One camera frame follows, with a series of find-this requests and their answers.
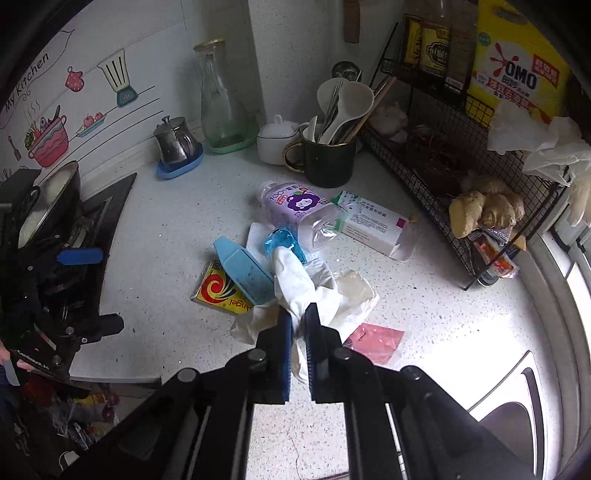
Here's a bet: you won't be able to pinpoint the pink plastic bag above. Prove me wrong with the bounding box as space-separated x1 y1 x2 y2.
344 323 405 365

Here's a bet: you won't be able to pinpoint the white rubber glove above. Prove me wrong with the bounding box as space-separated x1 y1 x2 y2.
229 245 343 384

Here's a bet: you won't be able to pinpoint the blue yellow sponge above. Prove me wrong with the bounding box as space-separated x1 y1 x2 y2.
213 237 274 305

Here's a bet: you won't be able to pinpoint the purple label plastic bottle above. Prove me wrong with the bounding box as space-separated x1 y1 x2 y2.
256 181 345 252

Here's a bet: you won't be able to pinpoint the green white medicine box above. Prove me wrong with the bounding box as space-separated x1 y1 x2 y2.
332 190 419 261

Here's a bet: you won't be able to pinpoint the white paper towel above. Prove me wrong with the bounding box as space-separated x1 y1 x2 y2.
245 222 276 269

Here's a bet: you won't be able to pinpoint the person's left hand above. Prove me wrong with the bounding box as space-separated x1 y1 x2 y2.
0 342 34 371

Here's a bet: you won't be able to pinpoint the black gas stove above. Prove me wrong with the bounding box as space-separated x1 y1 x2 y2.
46 173 137 292

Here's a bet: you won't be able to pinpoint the black wok with glass lid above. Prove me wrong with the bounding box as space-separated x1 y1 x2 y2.
18 161 80 249

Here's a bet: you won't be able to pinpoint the white plastic packaging bag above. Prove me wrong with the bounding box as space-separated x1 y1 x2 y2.
328 270 380 340

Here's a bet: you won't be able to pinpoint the yellow yeast packet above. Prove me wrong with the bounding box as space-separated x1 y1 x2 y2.
190 259 253 315

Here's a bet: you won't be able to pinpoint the blue saucer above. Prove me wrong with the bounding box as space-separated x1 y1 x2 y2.
156 143 204 180

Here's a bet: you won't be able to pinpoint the steel teapot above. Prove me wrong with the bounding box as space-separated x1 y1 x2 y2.
153 116 202 166

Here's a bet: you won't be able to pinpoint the stainless steel sink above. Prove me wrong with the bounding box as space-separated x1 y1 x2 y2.
468 351 545 479

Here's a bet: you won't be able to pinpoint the glass carafe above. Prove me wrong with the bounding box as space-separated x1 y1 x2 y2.
193 39 247 144

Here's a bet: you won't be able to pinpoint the black mug utensil holder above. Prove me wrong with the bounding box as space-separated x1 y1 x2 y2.
283 138 356 188

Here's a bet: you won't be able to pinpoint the white sugar pot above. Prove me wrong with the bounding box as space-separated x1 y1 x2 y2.
256 114 308 166

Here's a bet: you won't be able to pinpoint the ginger root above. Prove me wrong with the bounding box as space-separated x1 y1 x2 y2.
449 176 525 238

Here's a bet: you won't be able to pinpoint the white ladle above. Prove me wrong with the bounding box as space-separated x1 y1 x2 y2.
315 77 375 145

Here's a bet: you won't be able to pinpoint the white gloves on rack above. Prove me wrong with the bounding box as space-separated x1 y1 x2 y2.
487 100 590 227

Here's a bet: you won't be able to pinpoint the dark sauce bottle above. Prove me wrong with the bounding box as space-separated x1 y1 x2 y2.
400 0 478 94

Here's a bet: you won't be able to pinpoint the yellow OMO detergent bottle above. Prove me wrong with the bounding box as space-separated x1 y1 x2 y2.
465 1 571 127

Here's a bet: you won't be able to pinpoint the kitchen wall sticker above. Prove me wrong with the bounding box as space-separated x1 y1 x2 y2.
1 26 163 180

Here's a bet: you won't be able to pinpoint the black wire rack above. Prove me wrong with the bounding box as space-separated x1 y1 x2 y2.
360 26 564 285

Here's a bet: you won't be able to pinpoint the window frame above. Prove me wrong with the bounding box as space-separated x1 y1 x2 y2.
528 232 590 464

